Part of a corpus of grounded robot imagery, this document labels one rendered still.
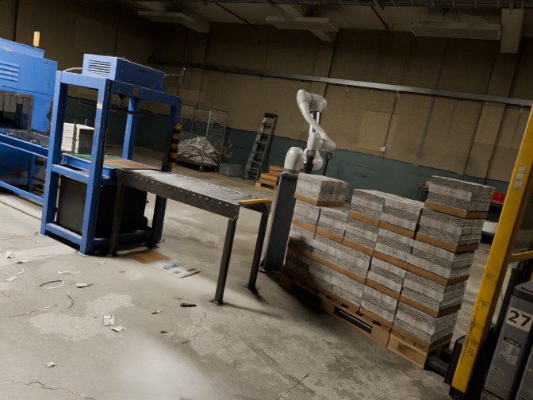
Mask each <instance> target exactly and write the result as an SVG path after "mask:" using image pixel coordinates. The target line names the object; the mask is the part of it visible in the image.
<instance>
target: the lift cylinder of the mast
mask: <svg viewBox="0 0 533 400"><path fill-rule="evenodd" d="M522 262H523V261H522V260H521V261H516V266H515V267H512V269H511V275H510V278H509V281H508V285H507V288H506V291H505V294H504V299H503V302H502V304H501V308H500V312H499V315H498V318H497V323H496V325H495V328H494V331H493V335H492V339H491V341H490V344H489V349H488V351H487V355H488V358H489V362H488V365H487V368H489V366H490V364H491V361H492V358H493V353H494V350H495V347H496V345H497V340H498V337H499V335H500V330H501V327H502V324H503V321H504V317H505V314H506V311H507V308H508V304H509V301H510V297H511V295H512V290H513V287H514V286H517V285H518V283H519V280H520V276H521V275H522V272H523V270H521V269H520V268H521V265H522Z"/></svg>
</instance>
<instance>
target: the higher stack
mask: <svg viewBox="0 0 533 400"><path fill-rule="evenodd" d="M494 189H496V188H494V187H488V186H485V185H481V184H476V183H470V182H466V181H462V180H457V179H449V178H445V177H439V176H432V177H431V182H430V187H429V191H428V200H427V202H433V203H435V204H439V205H442V206H448V207H451V208H454V209H457V210H463V211H466V212H477V213H478V212H484V213H487V211H489V209H488V208H489V204H490V203H491V201H492V197H493V194H494ZM484 223H485V221H484V219H481V218H464V217H459V216H455V215H452V214H448V213H444V212H440V211H438V210H432V209H429V208H427V209H423V213H422V217H421V220H420V227H419V231H418V232H417V233H419V234H421V235H424V236H426V237H430V238H433V239H436V240H440V241H442V242H446V243H448V244H452V245H455V246H463V245H468V247H469V245H470V244H479V242H480V239H481V233H482V229H483V226H484ZM413 247H414V249H413V251H412V255H411V257H410V261H409V264H410V265H412V266H414V267H418V268H420V269H422V270H425V271H428V272H430V273H432V274H434V275H437V276H440V277H442V278H445V279H447V281H448V279H454V278H458V277H460V276H464V275H468V274H469V272H470V266H471V265H473V261H474V256H475V252H476V251H474V250H471V251H465V252H452V251H449V250H446V249H444V248H440V247H437V246H434V245H432V244H428V243H425V242H423V241H421V240H416V241H414V245H413ZM406 273H407V274H406V277H405V284H404V285H403V286H404V287H403V288H404V289H403V290H402V294H401V295H403V296H405V297H406V298H410V299H412V300H413V301H415V302H418V303H420V304H422V305H424V306H426V307H429V308H431V309H433V310H435V311H438V312H440V311H443V310H447V309H450V308H452V307H455V306H459V305H461V304H462V302H463V299H464V294H465V293H464V292H465V289H466V285H467V283H468V282H467V281H462V282H460V283H454V284H451V285H448V286H445V285H443V284H441V283H437V282H436V281H433V280H431V279H428V278H425V277H423V276H421V275H418V274H416V273H414V272H411V271H407V272H406ZM457 316H458V310H457V311H455V312H453V313H449V314H446V315H444V316H442V317H434V316H432V315H430V314H428V313H425V312H424V311H422V310H418V309H417V308H415V307H413V306H410V305H408V304H406V303H404V302H399V306H398V311H397V316H395V320H394V323H393V324H394V325H395V326H396V327H398V328H400V329H403V330H404V331H406V332H408V333H411V334H412V335H413V336H415V337H418V338H420V339H421V340H424V341H426V342H427V343H429V344H431V343H433V342H435V341H437V340H439V339H443V338H444V337H446V336H448V335H450V334H452V333H453V332H454V328H455V325H456V322H457V319H458V318H457ZM450 344H451V339H449V340H446V341H444V342H443V343H442V344H439V345H437V346H435V347H434V348H431V349H429V350H428V349H426V348H424V347H422V346H421V345H419V344H417V343H415V342H413V341H411V340H410V339H408V338H406V337H403V336H402V335H401V334H399V333H396V332H394V331H391V333H390V338H389V343H388V346H387V348H388V349H389V350H391V351H392V352H395V353H396V354H398V355H399V356H401V357H403V358H405V359H406V360H408V361H410V362H412V363H414V364H415V365H416V366H418V367H421V368H422V369H425V367H426V362H427V359H428V355H429V354H431V355H433V356H435V357H436V358H438V359H439V357H440V354H441V351H442V348H443V346H444V347H446V348H449V347H450Z"/></svg>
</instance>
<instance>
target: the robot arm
mask: <svg viewBox="0 0 533 400"><path fill-rule="evenodd" d="M297 104H298V105H299V107H300V109H301V112H302V114H303V116H304V117H305V119H306V121H307V122H308V123H309V133H308V142H307V148H306V149H305V150H304V153H303V151H302V149H301V148H295V147H292V148H290V150H289V151H288V152H287V155H286V160H285V166H284V169H278V172H281V173H282V174H283V175H292V176H296V177H298V176H299V170H300V169H304V173H305V174H310V173H311V171H313V170H317V169H320V168H321V167H322V165H323V160H322V158H321V156H320V153H319V151H318V150H321V151H326V152H331V151H333V150H335V148H336V143H335V142H334V141H332V140H331V139H330V137H327V135H326V133H325V131H324V130H323V129H322V128H321V127H320V126H319V121H320V113H321V111H322V110H323V109H325V107H326V105H327V101H326V99H325V98H323V97H322V96H320V95H318V94H310V93H308V92H306V91H305V90H299V91H298V92H297ZM319 134H320V135H319ZM320 137H321V138H320ZM317 149H318V150H317Z"/></svg>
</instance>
